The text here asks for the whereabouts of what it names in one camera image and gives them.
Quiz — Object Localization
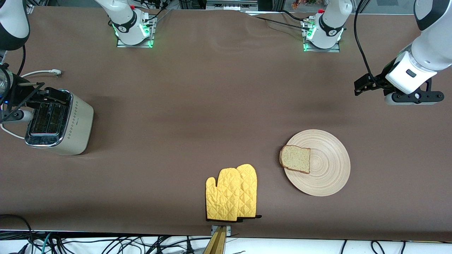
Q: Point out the round wooden plate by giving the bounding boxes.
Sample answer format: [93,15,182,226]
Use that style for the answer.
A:
[284,129,351,197]

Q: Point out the beige and chrome toaster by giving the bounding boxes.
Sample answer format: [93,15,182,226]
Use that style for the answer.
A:
[25,89,95,156]

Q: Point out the brown table cover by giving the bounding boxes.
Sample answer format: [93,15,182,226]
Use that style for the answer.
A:
[0,6,452,242]

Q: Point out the yellow quilted oven mitt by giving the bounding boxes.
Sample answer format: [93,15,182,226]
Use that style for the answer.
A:
[236,164,262,220]
[206,168,243,222]

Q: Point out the black base connector cables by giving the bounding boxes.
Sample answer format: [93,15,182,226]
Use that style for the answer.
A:
[141,0,174,24]

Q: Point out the small metal bracket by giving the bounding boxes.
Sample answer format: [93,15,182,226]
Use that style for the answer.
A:
[211,225,232,236]

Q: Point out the grey metal rack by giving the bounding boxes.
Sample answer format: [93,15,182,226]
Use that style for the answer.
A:
[205,0,259,11]

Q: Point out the wooden post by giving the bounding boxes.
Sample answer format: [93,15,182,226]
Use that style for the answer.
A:
[203,226,226,254]

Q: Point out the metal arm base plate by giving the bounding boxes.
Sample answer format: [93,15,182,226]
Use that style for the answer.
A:
[303,19,341,53]
[117,16,156,48]

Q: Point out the teal cable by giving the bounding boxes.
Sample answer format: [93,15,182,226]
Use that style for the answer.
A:
[41,232,54,254]

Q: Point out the slice of brown bread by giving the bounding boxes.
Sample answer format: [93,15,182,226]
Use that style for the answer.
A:
[280,145,311,174]

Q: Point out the white toaster power cord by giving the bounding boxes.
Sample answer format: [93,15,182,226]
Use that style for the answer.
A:
[0,69,63,140]

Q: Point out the black cable on table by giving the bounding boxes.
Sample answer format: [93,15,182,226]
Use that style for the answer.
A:
[251,10,313,32]

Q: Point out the looped black cable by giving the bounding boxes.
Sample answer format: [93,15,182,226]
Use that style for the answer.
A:
[0,214,34,254]

